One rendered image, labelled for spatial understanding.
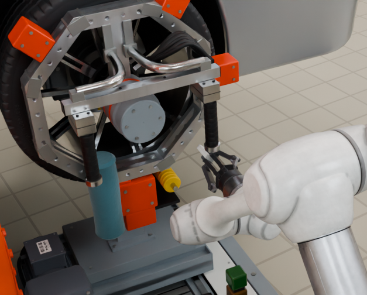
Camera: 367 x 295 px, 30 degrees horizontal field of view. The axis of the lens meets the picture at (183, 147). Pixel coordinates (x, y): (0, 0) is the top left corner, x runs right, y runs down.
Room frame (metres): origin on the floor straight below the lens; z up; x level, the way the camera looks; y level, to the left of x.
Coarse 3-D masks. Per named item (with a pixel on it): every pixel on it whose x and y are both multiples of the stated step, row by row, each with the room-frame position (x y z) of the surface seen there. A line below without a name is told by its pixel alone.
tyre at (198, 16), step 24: (24, 0) 1.88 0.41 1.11; (48, 0) 1.78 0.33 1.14; (72, 0) 1.78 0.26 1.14; (96, 0) 1.81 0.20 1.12; (0, 24) 1.90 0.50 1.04; (48, 24) 1.76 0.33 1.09; (192, 24) 1.90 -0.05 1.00; (0, 48) 1.81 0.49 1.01; (0, 72) 1.75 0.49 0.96; (24, 72) 1.72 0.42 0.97; (0, 96) 1.73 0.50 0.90; (192, 96) 1.90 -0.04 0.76; (24, 120) 1.72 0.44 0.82; (24, 144) 1.71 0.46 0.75; (48, 168) 1.73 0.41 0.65
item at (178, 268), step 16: (176, 208) 2.10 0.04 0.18; (64, 240) 2.01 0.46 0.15; (176, 256) 1.85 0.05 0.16; (192, 256) 1.86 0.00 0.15; (208, 256) 1.84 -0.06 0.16; (128, 272) 1.79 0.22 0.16; (144, 272) 1.80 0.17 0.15; (160, 272) 1.77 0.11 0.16; (176, 272) 1.79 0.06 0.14; (192, 272) 1.81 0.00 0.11; (96, 288) 1.74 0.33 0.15; (112, 288) 1.71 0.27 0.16; (128, 288) 1.73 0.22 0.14; (144, 288) 1.75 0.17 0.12
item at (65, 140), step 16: (96, 32) 1.82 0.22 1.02; (160, 32) 2.11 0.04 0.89; (80, 64) 1.80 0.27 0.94; (96, 64) 1.84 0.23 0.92; (96, 80) 1.86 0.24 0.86; (48, 96) 1.76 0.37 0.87; (160, 96) 2.02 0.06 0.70; (176, 96) 1.95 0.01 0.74; (176, 112) 1.90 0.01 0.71; (48, 128) 1.81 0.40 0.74; (64, 128) 1.78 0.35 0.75; (112, 128) 1.99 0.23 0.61; (64, 144) 1.79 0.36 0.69; (80, 144) 1.86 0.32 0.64; (96, 144) 1.81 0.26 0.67; (112, 144) 1.89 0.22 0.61; (128, 144) 1.88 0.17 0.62; (144, 144) 1.86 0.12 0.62
